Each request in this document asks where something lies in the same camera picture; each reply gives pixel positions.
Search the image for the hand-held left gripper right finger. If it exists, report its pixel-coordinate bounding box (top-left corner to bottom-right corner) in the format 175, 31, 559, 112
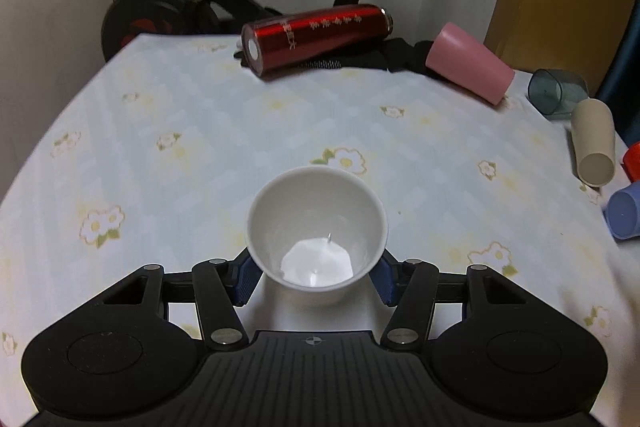
370, 252, 528, 351

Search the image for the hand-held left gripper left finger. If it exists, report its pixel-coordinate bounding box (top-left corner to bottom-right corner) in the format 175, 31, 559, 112
102, 249, 262, 351

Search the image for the pink plastic cup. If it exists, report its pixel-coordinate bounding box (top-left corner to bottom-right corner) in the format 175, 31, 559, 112
425, 22, 516, 106

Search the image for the blue plastic cup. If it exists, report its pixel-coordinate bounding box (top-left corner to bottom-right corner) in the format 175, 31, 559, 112
605, 181, 640, 241

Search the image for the beige plastic cup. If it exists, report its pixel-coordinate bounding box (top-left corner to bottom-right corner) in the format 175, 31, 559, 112
571, 99, 615, 188

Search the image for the transparent grey plastic cup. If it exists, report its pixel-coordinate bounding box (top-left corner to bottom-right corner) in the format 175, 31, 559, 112
528, 68, 589, 120

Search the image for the red plastic cup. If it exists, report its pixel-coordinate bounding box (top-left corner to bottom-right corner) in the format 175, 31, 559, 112
621, 142, 640, 182

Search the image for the floral tablecloth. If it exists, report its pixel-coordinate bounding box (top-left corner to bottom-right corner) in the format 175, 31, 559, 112
0, 32, 640, 408

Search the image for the black cloth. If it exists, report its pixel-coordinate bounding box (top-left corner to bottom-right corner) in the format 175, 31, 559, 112
233, 38, 437, 74

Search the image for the red metal thermos bottle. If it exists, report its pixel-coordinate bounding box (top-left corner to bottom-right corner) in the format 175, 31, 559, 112
241, 3, 396, 76

